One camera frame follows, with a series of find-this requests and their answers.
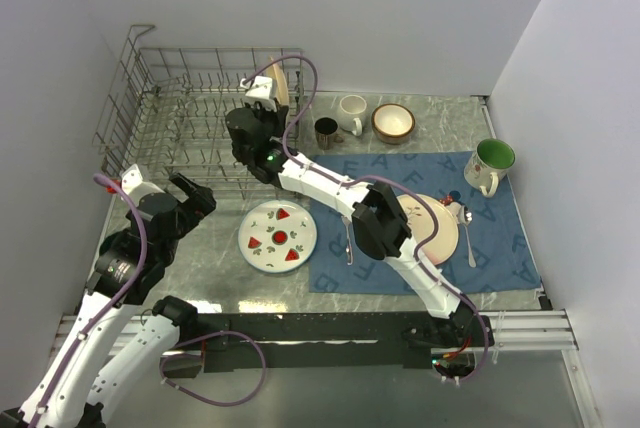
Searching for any dark brown metal cup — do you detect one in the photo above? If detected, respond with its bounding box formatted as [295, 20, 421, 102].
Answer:
[314, 117, 344, 150]

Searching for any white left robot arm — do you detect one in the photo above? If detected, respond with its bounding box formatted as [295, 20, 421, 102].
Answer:
[1, 165, 216, 427]

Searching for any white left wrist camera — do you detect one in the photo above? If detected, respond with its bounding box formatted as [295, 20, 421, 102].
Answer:
[111, 164, 163, 199]

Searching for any white strawberry pattern plate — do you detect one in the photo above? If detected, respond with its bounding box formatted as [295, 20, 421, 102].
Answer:
[238, 200, 318, 274]

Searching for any white ceramic mug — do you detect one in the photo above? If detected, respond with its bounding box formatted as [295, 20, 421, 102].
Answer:
[337, 95, 367, 137]

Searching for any metal wire dish rack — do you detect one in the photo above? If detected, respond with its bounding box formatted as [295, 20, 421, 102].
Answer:
[93, 24, 311, 199]

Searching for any pink and cream plate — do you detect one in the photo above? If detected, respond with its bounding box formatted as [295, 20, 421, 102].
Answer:
[397, 194, 459, 266]

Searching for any floral mug green inside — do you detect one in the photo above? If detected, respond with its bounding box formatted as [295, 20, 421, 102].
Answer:
[464, 138, 516, 198]

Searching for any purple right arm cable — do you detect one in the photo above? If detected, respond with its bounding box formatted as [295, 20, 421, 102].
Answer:
[239, 55, 496, 384]

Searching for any silver spoon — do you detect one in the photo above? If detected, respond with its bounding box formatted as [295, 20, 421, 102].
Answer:
[449, 190, 477, 268]

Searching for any aluminium frame rail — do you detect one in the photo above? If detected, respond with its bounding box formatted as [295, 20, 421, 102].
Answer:
[49, 310, 579, 354]

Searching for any blue letter pattern cloth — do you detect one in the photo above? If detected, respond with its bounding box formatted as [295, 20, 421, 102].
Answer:
[309, 152, 541, 295]

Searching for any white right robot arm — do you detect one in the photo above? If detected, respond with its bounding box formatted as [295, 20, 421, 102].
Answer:
[225, 104, 491, 348]

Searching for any brown rimmed ceramic bowl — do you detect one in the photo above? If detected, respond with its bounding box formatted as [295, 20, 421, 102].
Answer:
[371, 103, 416, 145]

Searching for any beige plate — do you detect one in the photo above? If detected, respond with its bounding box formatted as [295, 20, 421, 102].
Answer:
[265, 57, 290, 107]

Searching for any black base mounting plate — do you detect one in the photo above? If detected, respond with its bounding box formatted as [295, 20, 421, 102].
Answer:
[199, 311, 494, 372]

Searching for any silver fork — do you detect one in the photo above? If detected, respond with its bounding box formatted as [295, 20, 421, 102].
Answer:
[341, 216, 354, 266]

